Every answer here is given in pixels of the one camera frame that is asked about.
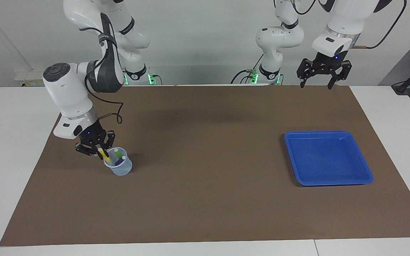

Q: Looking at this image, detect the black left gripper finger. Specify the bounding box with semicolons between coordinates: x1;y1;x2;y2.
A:
328;61;352;90
296;59;314;88

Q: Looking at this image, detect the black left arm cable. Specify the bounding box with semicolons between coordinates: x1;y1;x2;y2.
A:
290;0;407;49

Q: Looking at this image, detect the white wall socket box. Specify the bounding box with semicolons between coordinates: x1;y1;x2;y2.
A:
15;69;54;87

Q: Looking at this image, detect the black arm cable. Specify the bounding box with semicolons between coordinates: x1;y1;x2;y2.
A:
290;0;407;49
79;11;124;124

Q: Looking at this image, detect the brown table mat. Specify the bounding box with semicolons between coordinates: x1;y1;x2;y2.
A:
0;85;410;247

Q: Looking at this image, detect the clear plastic cup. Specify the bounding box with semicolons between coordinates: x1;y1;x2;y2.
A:
104;147;133;176

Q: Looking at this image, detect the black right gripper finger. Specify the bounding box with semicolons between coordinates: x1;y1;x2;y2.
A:
102;130;116;151
75;142;100;156

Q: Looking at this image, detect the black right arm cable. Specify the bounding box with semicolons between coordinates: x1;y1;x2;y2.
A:
79;11;124;124

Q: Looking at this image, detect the black left base cable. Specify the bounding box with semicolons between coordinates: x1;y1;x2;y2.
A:
231;52;263;85

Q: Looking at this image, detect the blue plastic tray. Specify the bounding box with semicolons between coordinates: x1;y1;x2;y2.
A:
284;130;374;186

